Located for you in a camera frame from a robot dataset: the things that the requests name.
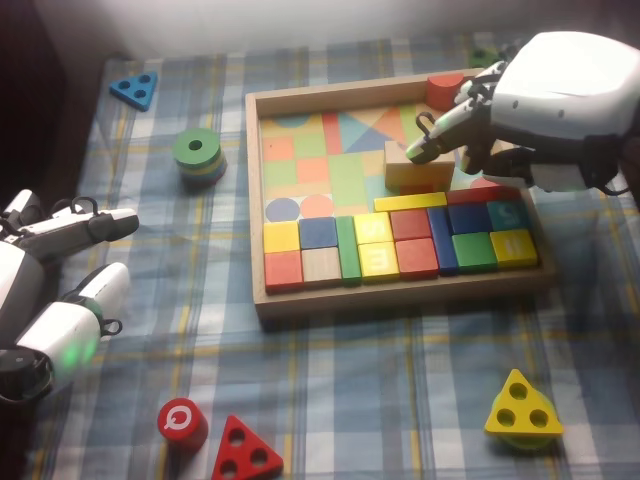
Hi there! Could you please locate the blue long wooden bar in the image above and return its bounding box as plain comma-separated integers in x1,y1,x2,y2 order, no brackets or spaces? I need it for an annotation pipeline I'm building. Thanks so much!
426,206,460,278

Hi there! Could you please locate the green wooden ring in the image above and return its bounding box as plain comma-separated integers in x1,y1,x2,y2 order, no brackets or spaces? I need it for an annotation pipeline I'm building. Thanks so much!
171,127,223,171

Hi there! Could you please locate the red triangle with three holes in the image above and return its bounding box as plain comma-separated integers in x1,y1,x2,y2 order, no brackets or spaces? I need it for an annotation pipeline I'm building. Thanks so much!
210,414,286,480

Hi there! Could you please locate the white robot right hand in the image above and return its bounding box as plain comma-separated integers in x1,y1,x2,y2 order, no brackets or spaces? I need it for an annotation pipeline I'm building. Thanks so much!
403,31,640,195

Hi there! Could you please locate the wooden tray with printed floor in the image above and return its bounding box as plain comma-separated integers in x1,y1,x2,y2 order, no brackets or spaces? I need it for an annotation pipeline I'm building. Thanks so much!
244,67,558,322

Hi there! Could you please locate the blue triangle with three holes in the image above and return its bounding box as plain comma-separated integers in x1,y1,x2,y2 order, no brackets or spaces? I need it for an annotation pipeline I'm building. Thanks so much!
108,70,160,114

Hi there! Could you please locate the red wooden ring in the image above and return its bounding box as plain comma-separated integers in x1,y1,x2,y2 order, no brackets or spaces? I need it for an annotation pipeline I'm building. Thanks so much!
179,172,227,194

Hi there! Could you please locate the red cylinder with white print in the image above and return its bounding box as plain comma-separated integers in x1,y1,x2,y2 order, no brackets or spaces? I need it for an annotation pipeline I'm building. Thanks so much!
156,396,211,454

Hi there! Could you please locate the white backdrop sheet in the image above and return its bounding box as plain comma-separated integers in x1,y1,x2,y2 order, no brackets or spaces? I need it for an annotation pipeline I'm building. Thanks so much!
34,0,640,57

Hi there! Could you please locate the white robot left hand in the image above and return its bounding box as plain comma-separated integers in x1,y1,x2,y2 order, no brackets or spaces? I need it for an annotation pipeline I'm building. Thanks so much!
0,188,141,406

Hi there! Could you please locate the natural wooden block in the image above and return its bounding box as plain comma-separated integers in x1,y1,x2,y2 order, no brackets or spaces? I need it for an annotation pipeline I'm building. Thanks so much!
383,140,457,196

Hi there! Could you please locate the green ridged disc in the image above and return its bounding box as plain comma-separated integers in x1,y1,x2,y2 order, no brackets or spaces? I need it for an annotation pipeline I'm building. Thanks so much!
492,391,558,450

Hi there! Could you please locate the green triangle with three holes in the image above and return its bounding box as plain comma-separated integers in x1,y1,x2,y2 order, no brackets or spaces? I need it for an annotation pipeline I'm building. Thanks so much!
469,45,504,64

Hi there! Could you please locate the blue wooden ring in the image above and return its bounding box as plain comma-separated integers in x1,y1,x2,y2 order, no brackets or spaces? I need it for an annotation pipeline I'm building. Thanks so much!
177,163,228,185

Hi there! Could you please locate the red long wooden bar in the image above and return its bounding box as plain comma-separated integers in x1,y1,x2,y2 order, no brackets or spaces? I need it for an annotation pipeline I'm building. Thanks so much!
445,185,523,207

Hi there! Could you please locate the blue plaid table cloth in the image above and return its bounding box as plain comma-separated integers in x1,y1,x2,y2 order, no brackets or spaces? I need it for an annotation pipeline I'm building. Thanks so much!
22,29,640,480

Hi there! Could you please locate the yellow triangle with three holes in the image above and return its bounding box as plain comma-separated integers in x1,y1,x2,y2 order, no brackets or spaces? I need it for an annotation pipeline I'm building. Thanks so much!
482,368,565,438

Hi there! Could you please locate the yellow long wooden bar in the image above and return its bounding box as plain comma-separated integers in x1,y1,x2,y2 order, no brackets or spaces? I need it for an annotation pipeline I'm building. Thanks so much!
373,191,449,213

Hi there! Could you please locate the green long wooden bar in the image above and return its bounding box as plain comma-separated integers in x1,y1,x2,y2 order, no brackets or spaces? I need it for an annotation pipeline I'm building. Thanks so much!
335,215,363,288

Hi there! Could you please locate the yellow wooden ring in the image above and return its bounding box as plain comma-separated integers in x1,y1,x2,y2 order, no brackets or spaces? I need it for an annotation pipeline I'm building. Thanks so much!
174,158,225,178

